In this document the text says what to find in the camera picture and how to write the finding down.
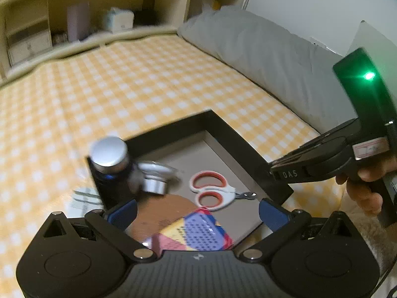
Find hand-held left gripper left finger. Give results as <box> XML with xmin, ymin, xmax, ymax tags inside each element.
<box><xmin>29</xmin><ymin>199</ymin><xmax>157</xmax><ymax>260</ymax></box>

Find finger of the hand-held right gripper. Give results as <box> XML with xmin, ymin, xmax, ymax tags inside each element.
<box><xmin>268</xmin><ymin>137</ymin><xmax>320</xmax><ymax>185</ymax></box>

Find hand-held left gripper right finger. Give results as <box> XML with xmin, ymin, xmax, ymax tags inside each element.
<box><xmin>239</xmin><ymin>197</ymin><xmax>362</xmax><ymax>260</ymax></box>

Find round cork coaster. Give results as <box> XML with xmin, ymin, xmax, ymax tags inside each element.
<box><xmin>126</xmin><ymin>194</ymin><xmax>199</xmax><ymax>246</ymax></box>

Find white orange scissors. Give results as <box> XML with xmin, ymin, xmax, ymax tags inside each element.
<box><xmin>189</xmin><ymin>171</ymin><xmax>257</xmax><ymax>212</ymax></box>

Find dark blue bottle silver cap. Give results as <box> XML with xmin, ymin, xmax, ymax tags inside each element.
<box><xmin>89</xmin><ymin>137</ymin><xmax>143</xmax><ymax>202</ymax></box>

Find black box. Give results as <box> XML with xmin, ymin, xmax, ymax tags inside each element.
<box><xmin>86</xmin><ymin>109</ymin><xmax>295</xmax><ymax>249</ymax></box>

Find colourful dotted small box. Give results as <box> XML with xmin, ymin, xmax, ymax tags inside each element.
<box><xmin>141</xmin><ymin>206</ymin><xmax>233</xmax><ymax>252</ymax></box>

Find person's right hand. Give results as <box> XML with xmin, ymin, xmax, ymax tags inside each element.
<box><xmin>336</xmin><ymin>161</ymin><xmax>397</xmax><ymax>215</ymax></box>

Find white board panel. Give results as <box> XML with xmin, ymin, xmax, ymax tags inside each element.
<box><xmin>346</xmin><ymin>20</ymin><xmax>397</xmax><ymax>78</ymax></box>

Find white fluffy blanket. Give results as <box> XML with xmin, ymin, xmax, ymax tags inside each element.
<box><xmin>341</xmin><ymin>186</ymin><xmax>397</xmax><ymax>286</ymax></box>

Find grey pillow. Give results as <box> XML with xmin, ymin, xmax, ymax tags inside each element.
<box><xmin>177</xmin><ymin>8</ymin><xmax>360</xmax><ymax>137</ymax></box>

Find yellow checked tablecloth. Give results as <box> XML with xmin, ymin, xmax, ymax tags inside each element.
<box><xmin>0</xmin><ymin>34</ymin><xmax>351</xmax><ymax>298</ymax></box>

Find cream headboard shelf unit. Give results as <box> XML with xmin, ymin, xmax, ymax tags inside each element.
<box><xmin>0</xmin><ymin>0</ymin><xmax>249</xmax><ymax>83</ymax></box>

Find white tissue pack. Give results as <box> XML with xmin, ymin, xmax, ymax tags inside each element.
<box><xmin>104</xmin><ymin>8</ymin><xmax>135</xmax><ymax>33</ymax></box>

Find small cream drawer unit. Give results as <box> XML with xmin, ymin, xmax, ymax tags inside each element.
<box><xmin>4</xmin><ymin>15</ymin><xmax>53</xmax><ymax>67</ymax></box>

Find lilac cup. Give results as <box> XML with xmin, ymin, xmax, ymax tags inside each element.
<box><xmin>66</xmin><ymin>2</ymin><xmax>91</xmax><ymax>42</ymax></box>

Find black furry item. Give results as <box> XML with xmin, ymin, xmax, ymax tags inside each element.
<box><xmin>133</xmin><ymin>9</ymin><xmax>159</xmax><ymax>27</ymax></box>

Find white wall socket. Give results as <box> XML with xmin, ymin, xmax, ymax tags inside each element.
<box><xmin>308</xmin><ymin>37</ymin><xmax>334</xmax><ymax>52</ymax></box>

